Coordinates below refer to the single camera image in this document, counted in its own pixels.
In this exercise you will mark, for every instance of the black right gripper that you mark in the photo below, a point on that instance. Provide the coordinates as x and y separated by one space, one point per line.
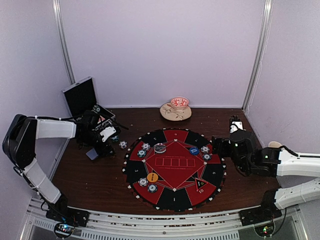
216 142

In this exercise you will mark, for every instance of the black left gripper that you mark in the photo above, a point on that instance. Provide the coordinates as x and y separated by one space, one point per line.
105 149

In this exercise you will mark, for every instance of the blue playing card deck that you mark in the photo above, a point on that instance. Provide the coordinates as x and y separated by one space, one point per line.
92 154

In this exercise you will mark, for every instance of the green poker chip stack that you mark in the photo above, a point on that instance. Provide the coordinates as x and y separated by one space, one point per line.
115 138

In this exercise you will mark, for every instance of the blue chip seat eight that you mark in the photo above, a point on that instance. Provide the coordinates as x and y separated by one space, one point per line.
207 157

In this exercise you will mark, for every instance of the white ten poker chip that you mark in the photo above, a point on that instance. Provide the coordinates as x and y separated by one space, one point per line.
205 149

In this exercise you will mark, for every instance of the blue white poker chip stack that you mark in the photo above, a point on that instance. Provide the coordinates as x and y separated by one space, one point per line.
123 144

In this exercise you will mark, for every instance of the blue small blind button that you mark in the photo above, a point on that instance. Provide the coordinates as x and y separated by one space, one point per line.
194 151

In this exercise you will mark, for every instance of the green chip seat four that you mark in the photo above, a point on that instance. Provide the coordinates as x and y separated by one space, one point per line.
141 153

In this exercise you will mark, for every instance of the blue white chip seat four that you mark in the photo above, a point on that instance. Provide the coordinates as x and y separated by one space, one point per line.
146 146

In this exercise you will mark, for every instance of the blue white chip seat two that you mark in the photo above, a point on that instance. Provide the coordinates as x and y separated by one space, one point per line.
143 182

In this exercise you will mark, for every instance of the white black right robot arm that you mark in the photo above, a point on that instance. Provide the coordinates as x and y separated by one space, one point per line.
274 162

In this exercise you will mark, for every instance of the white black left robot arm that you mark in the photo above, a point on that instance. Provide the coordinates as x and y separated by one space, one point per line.
19 145

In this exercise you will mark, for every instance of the white printed ceramic mug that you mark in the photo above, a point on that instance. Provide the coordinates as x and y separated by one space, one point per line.
274 144

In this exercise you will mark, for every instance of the aluminium poker chip case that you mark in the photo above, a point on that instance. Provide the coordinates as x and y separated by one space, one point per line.
83 105

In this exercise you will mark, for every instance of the clear dealer button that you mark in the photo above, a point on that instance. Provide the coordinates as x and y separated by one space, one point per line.
160 148

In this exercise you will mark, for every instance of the round red black poker mat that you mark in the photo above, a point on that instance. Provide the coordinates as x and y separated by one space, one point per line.
185 181

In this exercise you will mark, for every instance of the red patterned white bowl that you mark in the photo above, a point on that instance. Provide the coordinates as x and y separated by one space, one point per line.
179 103

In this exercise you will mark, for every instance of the orange big blind button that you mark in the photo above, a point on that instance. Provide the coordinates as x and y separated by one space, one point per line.
152 177

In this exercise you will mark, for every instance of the cream floral ceramic plate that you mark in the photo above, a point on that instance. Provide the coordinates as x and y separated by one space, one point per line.
171 113

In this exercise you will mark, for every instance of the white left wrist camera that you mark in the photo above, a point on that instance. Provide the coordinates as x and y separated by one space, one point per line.
107 133

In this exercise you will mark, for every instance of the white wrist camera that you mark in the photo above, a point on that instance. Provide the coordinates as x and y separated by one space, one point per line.
235 124
107 133

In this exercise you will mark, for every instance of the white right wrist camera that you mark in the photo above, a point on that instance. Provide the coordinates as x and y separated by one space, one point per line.
235 124

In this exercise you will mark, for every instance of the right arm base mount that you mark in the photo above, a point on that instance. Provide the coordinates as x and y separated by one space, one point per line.
267 210

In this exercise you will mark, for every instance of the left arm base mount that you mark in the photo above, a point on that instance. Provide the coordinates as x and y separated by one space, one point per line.
60 212

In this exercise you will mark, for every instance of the aluminium front rail frame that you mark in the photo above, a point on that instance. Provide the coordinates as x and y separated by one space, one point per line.
224 225

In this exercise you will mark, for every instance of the right aluminium corner post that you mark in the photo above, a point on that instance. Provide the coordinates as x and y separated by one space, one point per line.
261 46

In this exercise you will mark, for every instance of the aluminium corner post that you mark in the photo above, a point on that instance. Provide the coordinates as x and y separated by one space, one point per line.
63 43
261 46

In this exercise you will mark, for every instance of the left aluminium corner post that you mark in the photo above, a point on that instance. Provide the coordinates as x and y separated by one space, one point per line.
63 43

